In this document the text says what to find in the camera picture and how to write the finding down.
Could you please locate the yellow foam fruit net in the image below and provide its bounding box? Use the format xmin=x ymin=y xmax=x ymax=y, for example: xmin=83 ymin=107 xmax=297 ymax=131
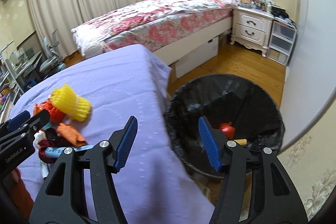
xmin=49 ymin=84 xmax=91 ymax=122

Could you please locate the white sliding wardrobe door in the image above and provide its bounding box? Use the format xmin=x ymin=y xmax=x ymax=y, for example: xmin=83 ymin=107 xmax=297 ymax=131
xmin=280 ymin=0 xmax=335 ymax=149

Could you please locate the orange plastic bag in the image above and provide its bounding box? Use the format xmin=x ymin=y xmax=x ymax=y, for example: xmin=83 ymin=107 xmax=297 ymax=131
xmin=33 ymin=104 xmax=43 ymax=115

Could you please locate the bookshelf with books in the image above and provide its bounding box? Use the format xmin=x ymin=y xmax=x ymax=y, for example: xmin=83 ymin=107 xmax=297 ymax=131
xmin=1 ymin=56 xmax=21 ymax=123

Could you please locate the black lined trash bin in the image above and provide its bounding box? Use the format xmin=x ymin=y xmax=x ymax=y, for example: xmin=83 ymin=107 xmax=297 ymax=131
xmin=163 ymin=74 xmax=285 ymax=180

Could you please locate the floral bed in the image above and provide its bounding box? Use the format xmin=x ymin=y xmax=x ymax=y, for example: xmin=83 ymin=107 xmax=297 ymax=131
xmin=71 ymin=0 xmax=238 ymax=65

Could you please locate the red foam fruit net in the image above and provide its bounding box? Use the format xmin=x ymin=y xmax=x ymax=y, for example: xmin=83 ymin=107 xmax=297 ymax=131
xmin=38 ymin=100 xmax=65 ymax=124

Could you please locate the orange wrapper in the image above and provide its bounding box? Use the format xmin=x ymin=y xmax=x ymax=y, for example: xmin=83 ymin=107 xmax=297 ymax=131
xmin=56 ymin=123 xmax=88 ymax=147

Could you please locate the white under-bed box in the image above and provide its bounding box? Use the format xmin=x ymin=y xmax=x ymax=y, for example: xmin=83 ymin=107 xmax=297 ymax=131
xmin=175 ymin=36 xmax=219 ymax=78

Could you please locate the white nightstand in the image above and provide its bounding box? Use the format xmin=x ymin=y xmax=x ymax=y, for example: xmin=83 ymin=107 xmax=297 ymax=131
xmin=230 ymin=6 xmax=274 ymax=57

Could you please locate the red round wrapper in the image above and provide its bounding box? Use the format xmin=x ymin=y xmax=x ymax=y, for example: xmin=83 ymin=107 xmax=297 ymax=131
xmin=219 ymin=122 xmax=236 ymax=140

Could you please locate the white tissue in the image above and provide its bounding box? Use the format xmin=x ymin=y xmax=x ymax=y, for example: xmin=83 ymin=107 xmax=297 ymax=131
xmin=33 ymin=131 xmax=46 ymax=150

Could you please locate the black round cap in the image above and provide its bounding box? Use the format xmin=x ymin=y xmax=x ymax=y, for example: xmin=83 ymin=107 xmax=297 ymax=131
xmin=45 ymin=127 xmax=58 ymax=142

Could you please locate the dark red cloth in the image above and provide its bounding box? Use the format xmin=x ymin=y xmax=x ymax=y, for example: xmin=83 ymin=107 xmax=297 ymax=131
xmin=37 ymin=138 xmax=66 ymax=164

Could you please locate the desk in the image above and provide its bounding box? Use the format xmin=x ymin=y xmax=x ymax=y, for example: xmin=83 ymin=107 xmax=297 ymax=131
xmin=11 ymin=51 xmax=42 ymax=80

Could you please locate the light blue tube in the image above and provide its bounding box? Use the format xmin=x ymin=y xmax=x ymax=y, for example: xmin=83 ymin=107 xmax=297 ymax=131
xmin=45 ymin=145 xmax=94 ymax=159

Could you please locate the grey desk chair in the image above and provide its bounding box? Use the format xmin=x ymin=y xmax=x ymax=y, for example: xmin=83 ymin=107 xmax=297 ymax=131
xmin=39 ymin=30 xmax=66 ymax=80

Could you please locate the plastic drawer unit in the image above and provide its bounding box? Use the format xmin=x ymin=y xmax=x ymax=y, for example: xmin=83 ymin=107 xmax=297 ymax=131
xmin=266 ymin=17 xmax=297 ymax=66

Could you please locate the purple table cloth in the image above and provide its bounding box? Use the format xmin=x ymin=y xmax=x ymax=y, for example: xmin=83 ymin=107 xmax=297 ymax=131
xmin=10 ymin=45 xmax=214 ymax=223

